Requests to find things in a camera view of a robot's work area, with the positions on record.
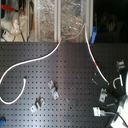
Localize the blue object at corner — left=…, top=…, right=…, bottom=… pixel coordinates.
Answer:
left=0, top=117, right=6, bottom=126

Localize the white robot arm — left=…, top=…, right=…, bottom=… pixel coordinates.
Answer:
left=92, top=61, right=128, bottom=128

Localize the long white cable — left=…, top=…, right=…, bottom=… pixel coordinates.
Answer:
left=0, top=22, right=87, bottom=105

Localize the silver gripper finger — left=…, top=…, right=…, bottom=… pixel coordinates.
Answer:
left=99, top=88, right=107, bottom=102
left=93, top=107, right=106, bottom=117

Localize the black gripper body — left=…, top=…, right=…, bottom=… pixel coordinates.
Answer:
left=106, top=86, right=121, bottom=101

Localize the blue clamp handle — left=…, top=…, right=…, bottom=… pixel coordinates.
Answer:
left=90, top=26, right=98, bottom=44

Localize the clear plastic bubble wrap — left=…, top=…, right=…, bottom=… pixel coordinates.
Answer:
left=34, top=0, right=87, bottom=42

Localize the upper metal cable clip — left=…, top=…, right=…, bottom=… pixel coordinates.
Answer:
left=48, top=80, right=59, bottom=100

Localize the lower metal cable clip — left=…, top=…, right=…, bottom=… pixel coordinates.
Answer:
left=30, top=98, right=45, bottom=113

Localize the white cable with red mark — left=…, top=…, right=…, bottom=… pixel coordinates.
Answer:
left=83, top=24, right=110, bottom=86

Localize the metal cable clip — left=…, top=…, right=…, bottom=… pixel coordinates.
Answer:
left=30, top=98, right=45, bottom=113
left=48, top=80, right=59, bottom=100

